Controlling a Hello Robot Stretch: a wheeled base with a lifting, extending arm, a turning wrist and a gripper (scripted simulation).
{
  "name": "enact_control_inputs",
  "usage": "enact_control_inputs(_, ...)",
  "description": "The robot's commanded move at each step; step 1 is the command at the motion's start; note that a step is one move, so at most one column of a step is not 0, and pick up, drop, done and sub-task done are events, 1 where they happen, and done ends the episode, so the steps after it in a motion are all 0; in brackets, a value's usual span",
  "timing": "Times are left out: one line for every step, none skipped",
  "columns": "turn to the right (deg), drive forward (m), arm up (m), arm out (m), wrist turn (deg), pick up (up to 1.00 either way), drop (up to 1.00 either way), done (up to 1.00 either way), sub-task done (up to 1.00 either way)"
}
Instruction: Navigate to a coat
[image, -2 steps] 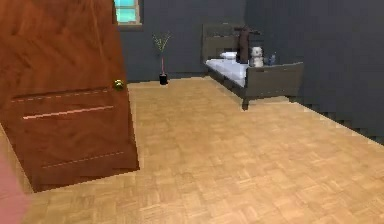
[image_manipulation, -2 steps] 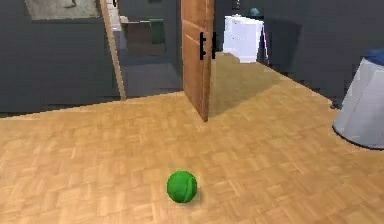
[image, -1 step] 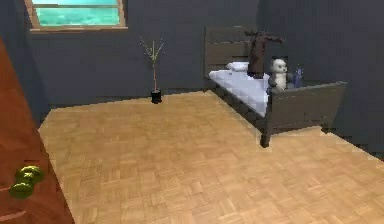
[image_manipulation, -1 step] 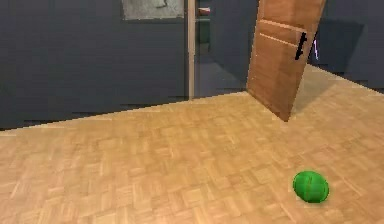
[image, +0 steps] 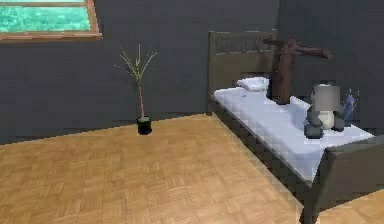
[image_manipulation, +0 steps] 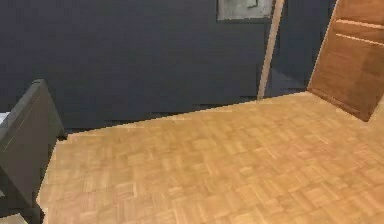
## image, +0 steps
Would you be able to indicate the thin plant in black pot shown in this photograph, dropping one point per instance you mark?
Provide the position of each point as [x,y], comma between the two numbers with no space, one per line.
[143,124]

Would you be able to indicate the white pillow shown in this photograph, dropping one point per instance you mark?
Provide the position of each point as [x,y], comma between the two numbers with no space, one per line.
[255,83]

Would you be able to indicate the dark wooden bed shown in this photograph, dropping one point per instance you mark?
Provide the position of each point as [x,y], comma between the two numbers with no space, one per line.
[276,123]

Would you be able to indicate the panda plush toy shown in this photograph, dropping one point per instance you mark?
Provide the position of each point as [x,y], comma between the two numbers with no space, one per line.
[325,116]

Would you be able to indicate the blue bottle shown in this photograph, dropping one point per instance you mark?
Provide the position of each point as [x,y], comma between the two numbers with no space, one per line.
[349,106]

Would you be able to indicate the wooden framed window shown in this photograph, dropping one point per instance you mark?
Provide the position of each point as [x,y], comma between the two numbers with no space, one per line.
[43,20]

